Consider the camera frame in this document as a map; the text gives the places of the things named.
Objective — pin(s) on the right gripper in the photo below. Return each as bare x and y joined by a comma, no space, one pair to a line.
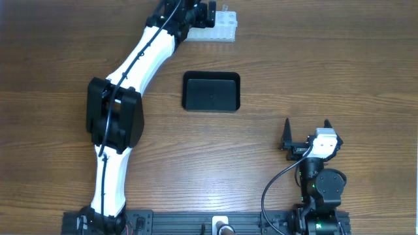
295,150

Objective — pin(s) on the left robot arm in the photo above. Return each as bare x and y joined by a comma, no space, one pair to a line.
150,55

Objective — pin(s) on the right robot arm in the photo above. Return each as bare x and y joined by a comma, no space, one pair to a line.
330,186

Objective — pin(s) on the black tray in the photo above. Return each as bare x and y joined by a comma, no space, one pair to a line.
210,94

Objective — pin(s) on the white test tube rack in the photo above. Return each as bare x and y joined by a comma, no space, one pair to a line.
225,32

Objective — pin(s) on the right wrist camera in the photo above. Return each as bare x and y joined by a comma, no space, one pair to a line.
323,143

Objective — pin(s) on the mounting rail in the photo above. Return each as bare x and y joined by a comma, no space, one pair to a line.
183,223

